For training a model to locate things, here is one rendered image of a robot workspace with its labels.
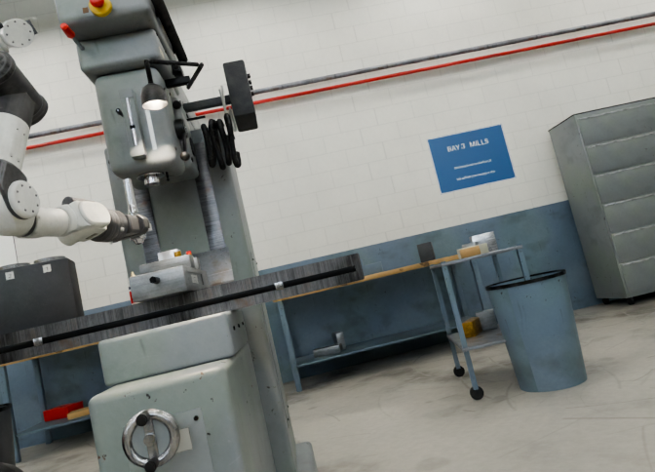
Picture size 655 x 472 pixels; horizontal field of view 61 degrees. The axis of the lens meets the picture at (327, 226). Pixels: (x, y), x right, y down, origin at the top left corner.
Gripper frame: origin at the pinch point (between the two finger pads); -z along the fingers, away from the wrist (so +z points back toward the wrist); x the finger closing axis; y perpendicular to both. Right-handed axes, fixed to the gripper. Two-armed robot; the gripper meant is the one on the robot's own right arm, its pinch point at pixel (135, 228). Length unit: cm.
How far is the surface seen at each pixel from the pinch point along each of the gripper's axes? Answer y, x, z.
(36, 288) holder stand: 9.6, 33.8, 2.5
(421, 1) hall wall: -275, -122, -491
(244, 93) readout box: -47, -27, -43
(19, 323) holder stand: 18.7, 38.9, 5.2
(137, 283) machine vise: 16.0, -1.4, 6.7
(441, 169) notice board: -76, -96, -484
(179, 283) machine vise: 18.5, -12.1, 3.8
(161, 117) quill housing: -33.0, -10.5, -7.8
